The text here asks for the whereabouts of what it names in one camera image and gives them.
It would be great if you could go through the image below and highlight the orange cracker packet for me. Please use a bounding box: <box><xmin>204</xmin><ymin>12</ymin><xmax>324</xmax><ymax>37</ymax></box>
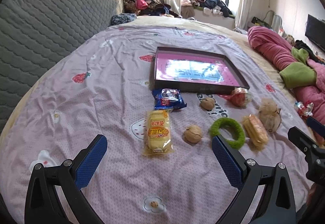
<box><xmin>242</xmin><ymin>114</ymin><xmax>268</xmax><ymax>149</ymax></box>

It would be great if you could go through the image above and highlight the black wall television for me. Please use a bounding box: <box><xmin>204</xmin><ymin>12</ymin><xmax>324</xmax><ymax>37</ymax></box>
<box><xmin>305</xmin><ymin>14</ymin><xmax>325</xmax><ymax>52</ymax></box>

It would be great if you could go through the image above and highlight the beige mesh scrunchie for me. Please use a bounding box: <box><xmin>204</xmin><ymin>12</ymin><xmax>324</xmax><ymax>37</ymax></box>
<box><xmin>258</xmin><ymin>98</ymin><xmax>282</xmax><ymax>132</ymax></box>

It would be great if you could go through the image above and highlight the blue knitted item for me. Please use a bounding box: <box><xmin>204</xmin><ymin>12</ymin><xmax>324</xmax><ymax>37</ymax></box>
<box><xmin>111</xmin><ymin>13</ymin><xmax>137</xmax><ymax>26</ymax></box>

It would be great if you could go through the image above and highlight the grey quilted headboard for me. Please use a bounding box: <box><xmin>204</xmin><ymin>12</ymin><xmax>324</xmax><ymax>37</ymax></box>
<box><xmin>1</xmin><ymin>0</ymin><xmax>123</xmax><ymax>126</ymax></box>

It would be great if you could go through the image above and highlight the red snack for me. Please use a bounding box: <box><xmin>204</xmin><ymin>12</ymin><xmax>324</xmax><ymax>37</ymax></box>
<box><xmin>220</xmin><ymin>88</ymin><xmax>252</xmax><ymax>107</ymax></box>

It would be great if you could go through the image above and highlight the pink green blanket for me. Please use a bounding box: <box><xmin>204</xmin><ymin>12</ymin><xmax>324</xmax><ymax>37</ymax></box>
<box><xmin>248</xmin><ymin>26</ymin><xmax>324</xmax><ymax>124</ymax></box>

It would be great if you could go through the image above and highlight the yellow packaged cake snack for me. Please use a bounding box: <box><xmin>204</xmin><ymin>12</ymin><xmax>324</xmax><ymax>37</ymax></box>
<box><xmin>143</xmin><ymin>110</ymin><xmax>174</xmax><ymax>156</ymax></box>

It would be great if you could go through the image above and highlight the pink floral bedsheet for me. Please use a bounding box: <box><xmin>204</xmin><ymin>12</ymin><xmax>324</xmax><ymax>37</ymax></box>
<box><xmin>1</xmin><ymin>26</ymin><xmax>311</xmax><ymax>223</ymax></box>

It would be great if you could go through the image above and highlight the dark shallow box tray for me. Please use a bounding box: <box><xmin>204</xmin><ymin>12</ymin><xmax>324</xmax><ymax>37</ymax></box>
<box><xmin>153</xmin><ymin>46</ymin><xmax>249</xmax><ymax>95</ymax></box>

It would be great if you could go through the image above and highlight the blue cookie packet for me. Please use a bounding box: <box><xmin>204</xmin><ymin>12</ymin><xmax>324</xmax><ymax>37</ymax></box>
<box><xmin>152</xmin><ymin>88</ymin><xmax>187</xmax><ymax>111</ymax></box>

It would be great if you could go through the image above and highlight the clothes pile on windowsill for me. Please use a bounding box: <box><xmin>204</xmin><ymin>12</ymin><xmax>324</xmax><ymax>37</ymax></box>
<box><xmin>181</xmin><ymin>0</ymin><xmax>235</xmax><ymax>18</ymax></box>

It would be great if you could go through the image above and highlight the walnut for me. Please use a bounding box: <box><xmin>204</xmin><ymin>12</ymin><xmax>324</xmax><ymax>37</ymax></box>
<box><xmin>200</xmin><ymin>97</ymin><xmax>215</xmax><ymax>111</ymax></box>
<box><xmin>183</xmin><ymin>125</ymin><xmax>203</xmax><ymax>144</ymax></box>

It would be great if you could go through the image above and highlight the small candy wrapper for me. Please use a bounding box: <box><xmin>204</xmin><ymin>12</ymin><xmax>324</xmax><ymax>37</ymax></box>
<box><xmin>294</xmin><ymin>101</ymin><xmax>314</xmax><ymax>119</ymax></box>

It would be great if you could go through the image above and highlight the clothes pile by headboard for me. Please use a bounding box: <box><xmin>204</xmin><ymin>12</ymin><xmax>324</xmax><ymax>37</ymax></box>
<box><xmin>123</xmin><ymin>0</ymin><xmax>182</xmax><ymax>18</ymax></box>

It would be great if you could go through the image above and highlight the green fuzzy ring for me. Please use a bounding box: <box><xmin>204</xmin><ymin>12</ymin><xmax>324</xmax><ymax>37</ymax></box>
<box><xmin>208</xmin><ymin>117</ymin><xmax>246</xmax><ymax>150</ymax></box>

